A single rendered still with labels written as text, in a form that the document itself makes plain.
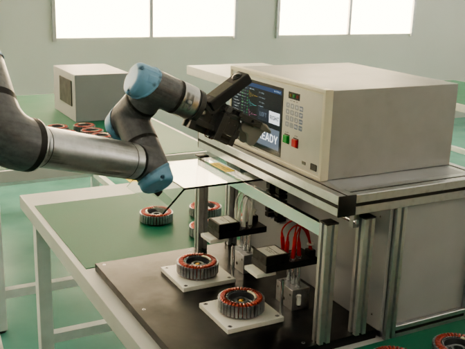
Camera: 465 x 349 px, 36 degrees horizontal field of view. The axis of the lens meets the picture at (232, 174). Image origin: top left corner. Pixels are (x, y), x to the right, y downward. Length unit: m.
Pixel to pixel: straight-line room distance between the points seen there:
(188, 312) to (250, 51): 5.44
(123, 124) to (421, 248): 0.74
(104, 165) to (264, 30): 5.78
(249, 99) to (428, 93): 0.44
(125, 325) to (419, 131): 0.83
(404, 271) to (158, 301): 0.60
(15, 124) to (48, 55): 5.07
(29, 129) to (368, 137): 0.77
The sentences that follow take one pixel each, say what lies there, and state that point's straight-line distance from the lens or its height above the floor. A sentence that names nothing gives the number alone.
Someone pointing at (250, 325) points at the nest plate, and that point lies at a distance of 1.66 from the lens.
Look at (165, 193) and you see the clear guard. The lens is 1.72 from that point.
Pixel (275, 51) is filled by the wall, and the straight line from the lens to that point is 7.16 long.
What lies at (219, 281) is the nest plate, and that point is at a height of 0.78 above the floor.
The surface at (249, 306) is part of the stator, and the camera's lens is 1.67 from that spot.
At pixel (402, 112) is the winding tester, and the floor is 1.26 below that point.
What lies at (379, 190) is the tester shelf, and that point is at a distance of 1.56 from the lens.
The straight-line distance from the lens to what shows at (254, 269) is 1.70.
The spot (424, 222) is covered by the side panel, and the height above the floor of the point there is 1.02.
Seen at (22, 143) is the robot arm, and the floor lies 1.27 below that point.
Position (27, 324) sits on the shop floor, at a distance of 3.42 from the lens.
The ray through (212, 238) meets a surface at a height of 0.88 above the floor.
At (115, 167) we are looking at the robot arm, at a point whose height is 1.18.
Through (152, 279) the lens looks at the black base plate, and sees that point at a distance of 1.91.
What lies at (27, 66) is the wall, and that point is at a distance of 6.26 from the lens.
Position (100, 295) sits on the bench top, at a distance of 1.88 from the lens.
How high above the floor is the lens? 1.55
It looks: 16 degrees down
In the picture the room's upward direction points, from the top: 2 degrees clockwise
